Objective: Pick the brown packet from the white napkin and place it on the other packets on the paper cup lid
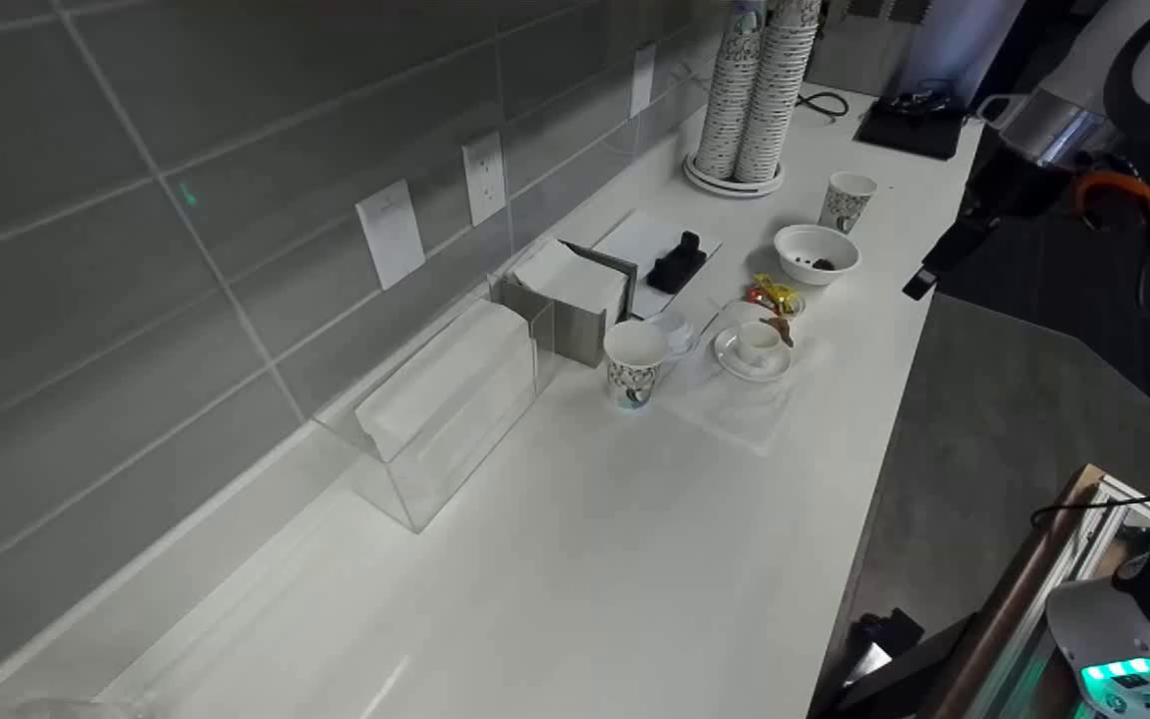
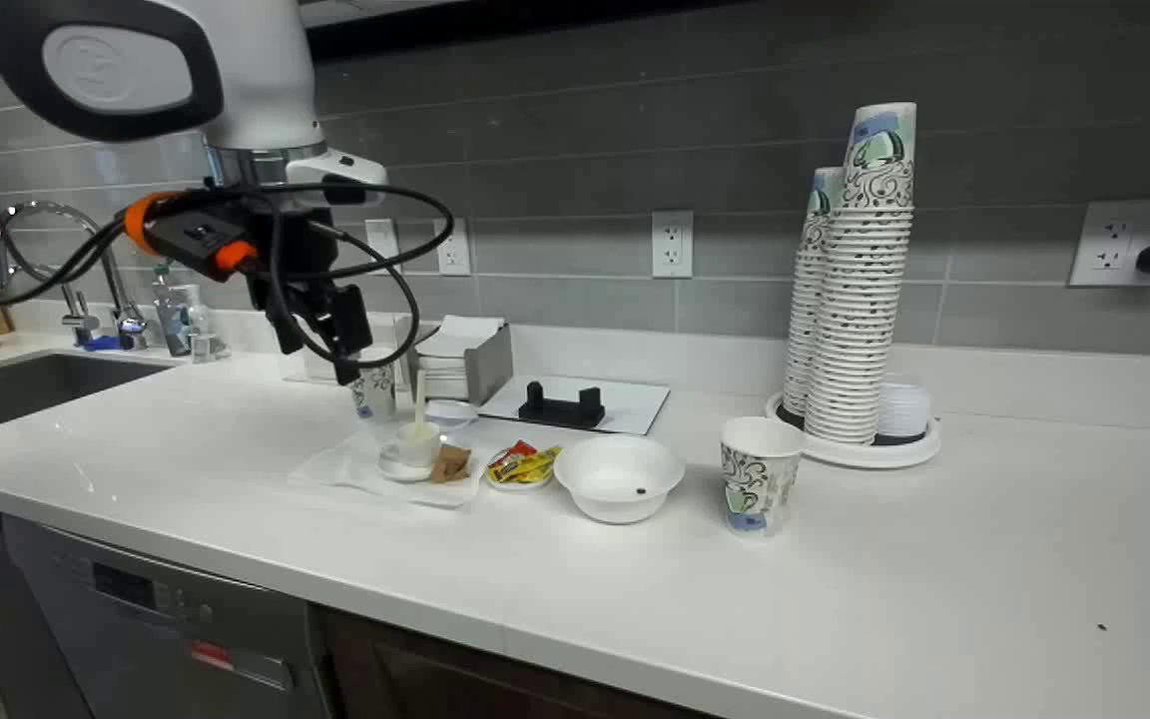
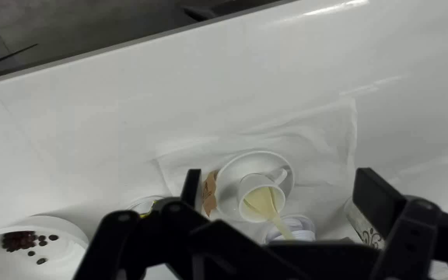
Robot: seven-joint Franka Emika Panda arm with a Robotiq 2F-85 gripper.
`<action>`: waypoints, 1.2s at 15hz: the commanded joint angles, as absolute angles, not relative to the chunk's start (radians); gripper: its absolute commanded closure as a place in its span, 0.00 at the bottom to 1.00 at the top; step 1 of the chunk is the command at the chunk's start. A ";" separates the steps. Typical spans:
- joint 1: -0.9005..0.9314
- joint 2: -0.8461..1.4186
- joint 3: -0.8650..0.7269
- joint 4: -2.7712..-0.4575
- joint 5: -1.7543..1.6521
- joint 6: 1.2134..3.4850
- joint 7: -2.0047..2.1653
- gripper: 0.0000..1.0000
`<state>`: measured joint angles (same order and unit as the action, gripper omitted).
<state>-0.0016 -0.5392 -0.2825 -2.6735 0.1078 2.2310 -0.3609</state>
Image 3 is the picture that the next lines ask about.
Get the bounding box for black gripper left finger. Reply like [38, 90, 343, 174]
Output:
[180, 168, 203, 210]

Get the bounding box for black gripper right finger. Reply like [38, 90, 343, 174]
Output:
[351, 166, 409, 234]

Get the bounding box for brown packet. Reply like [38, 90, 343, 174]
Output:
[202, 169, 220, 217]

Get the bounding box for white cup with black pattern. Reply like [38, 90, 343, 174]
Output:
[343, 199, 387, 252]

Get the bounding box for small white creamer tub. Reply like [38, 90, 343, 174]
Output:
[262, 213, 317, 244]

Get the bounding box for pale stirrer stick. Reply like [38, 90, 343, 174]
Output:
[269, 216, 297, 241]

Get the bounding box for coffee beans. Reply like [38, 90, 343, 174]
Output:
[0, 228, 60, 266]

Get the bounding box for small white handled cup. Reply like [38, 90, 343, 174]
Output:
[236, 164, 290, 225]

